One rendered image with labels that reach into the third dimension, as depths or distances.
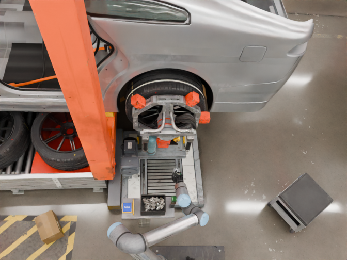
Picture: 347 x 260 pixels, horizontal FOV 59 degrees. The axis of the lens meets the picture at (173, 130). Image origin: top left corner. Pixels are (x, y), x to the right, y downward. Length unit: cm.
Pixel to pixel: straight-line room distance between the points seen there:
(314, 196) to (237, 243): 82
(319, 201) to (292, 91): 159
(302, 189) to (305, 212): 22
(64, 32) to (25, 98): 144
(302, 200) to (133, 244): 173
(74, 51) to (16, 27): 191
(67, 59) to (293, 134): 292
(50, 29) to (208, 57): 118
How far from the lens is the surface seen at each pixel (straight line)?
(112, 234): 203
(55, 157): 284
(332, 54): 497
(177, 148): 311
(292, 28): 226
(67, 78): 155
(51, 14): 130
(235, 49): 218
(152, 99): 231
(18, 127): 309
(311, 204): 314
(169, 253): 272
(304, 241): 339
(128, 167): 283
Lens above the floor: 298
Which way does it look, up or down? 59 degrees down
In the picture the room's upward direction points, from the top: 9 degrees clockwise
